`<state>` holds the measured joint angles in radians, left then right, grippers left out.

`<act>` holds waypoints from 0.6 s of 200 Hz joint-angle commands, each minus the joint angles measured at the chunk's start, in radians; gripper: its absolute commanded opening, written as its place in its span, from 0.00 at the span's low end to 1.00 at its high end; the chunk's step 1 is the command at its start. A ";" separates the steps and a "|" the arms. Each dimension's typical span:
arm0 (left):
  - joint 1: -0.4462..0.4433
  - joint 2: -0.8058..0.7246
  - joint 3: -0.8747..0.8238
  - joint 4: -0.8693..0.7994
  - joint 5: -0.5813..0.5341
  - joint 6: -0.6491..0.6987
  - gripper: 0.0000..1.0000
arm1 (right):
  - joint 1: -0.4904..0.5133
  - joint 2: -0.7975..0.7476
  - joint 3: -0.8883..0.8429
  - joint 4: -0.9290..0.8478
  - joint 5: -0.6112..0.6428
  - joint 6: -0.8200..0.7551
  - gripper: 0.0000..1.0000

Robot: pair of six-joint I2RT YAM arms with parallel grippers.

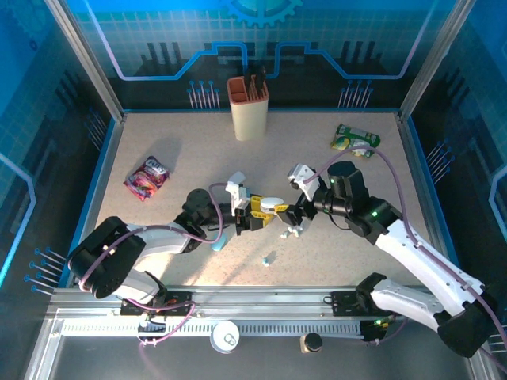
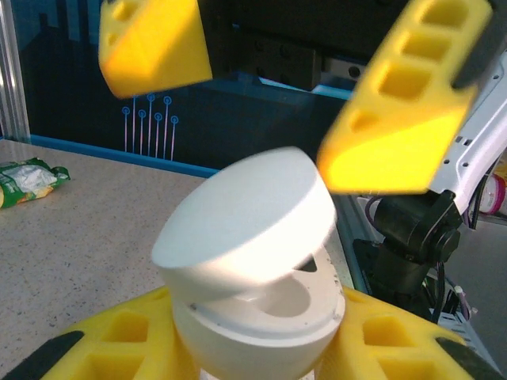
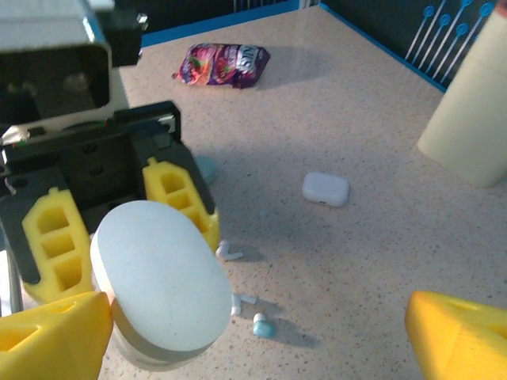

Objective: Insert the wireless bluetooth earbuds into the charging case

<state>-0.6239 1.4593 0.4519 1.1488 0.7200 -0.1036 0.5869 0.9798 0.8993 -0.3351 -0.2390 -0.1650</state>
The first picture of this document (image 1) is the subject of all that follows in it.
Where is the green snack bag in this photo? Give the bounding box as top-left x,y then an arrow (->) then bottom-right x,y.
330,123 -> 381,158

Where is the purple snack bag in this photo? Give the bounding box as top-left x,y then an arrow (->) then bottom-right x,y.
123,155 -> 170,202

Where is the beige knife block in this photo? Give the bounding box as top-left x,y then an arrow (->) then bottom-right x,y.
226,76 -> 270,143

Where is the small bottle black cap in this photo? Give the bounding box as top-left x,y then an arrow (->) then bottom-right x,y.
299,332 -> 324,354

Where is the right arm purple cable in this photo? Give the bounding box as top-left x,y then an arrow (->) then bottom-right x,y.
303,145 -> 507,363

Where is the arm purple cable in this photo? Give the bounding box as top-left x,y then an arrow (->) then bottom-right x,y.
78,182 -> 234,292
303,145 -> 507,363

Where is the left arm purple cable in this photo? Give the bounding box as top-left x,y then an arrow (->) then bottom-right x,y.
78,182 -> 234,292

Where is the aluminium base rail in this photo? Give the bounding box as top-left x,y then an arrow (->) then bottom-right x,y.
51,284 -> 436,317

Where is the slotted grey cable duct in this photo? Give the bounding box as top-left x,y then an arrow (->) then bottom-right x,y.
61,322 -> 365,338

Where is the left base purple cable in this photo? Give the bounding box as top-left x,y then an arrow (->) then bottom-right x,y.
125,299 -> 197,348

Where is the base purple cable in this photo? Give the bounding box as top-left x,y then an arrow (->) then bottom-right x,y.
125,299 -> 197,348
364,314 -> 411,345

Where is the black knife handle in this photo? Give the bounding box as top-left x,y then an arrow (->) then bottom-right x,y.
243,67 -> 257,100
253,64 -> 267,98

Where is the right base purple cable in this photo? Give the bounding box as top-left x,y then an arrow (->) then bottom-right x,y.
364,314 -> 411,345

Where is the aluminium frame post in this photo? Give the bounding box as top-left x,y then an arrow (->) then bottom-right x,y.
45,0 -> 127,123
398,0 -> 475,120

